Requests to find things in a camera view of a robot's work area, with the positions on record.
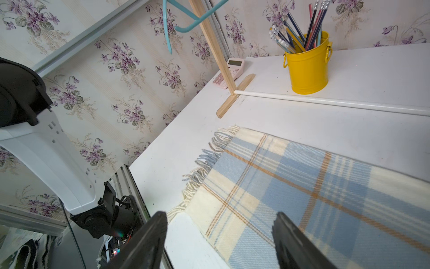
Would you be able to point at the teal clothes hanger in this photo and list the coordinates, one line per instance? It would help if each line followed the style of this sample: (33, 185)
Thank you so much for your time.
(195, 14)

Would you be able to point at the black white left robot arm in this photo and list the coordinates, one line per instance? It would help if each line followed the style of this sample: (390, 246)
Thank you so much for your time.
(30, 131)

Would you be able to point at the wooden clothes rack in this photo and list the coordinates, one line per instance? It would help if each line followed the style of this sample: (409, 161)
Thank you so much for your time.
(269, 87)

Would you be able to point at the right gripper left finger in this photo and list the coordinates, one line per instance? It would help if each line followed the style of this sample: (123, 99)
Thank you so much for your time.
(145, 249)

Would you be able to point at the pink calculator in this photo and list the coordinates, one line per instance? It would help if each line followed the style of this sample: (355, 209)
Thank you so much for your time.
(236, 69)

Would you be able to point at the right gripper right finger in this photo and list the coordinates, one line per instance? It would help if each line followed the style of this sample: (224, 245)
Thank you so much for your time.
(293, 249)

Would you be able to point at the blue cream plaid scarf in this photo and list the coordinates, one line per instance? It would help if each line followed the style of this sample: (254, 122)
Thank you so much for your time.
(358, 215)

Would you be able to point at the yellow pencil bucket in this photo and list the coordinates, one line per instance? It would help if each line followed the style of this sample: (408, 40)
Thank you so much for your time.
(309, 70)

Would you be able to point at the bunch of pencils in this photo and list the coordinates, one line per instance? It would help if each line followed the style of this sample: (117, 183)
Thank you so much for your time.
(285, 30)

